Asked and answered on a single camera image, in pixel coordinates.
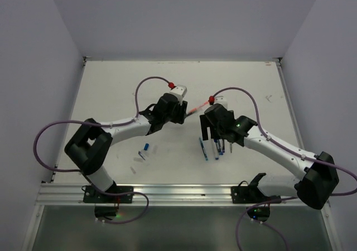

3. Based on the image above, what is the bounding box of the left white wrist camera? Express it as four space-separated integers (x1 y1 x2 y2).
170 85 187 99

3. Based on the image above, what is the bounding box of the blue clear gel pen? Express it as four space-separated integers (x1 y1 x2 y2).
217 139 223 155

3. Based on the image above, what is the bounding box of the orange gel pen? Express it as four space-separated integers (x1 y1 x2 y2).
186 101 209 116

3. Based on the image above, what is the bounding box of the blue cap marker pen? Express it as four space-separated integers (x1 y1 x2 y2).
213 140 219 160

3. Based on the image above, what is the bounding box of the aluminium front rail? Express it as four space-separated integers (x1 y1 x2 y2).
35 181 329 207

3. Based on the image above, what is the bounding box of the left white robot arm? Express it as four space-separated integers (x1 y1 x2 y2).
64 88 187 202

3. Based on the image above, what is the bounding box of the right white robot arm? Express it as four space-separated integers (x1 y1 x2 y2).
200 103 339 210

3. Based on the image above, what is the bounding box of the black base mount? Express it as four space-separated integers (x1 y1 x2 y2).
81 182 134 224
230 173 282 223

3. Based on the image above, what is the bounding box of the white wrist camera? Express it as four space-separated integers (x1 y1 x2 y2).
214 95 228 109
170 85 187 99

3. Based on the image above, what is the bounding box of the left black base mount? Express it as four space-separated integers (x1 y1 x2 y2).
81 182 134 224

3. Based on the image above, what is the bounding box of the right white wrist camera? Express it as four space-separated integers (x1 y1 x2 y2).
214 95 228 109

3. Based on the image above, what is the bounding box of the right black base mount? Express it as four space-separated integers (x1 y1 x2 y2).
230 173 282 223

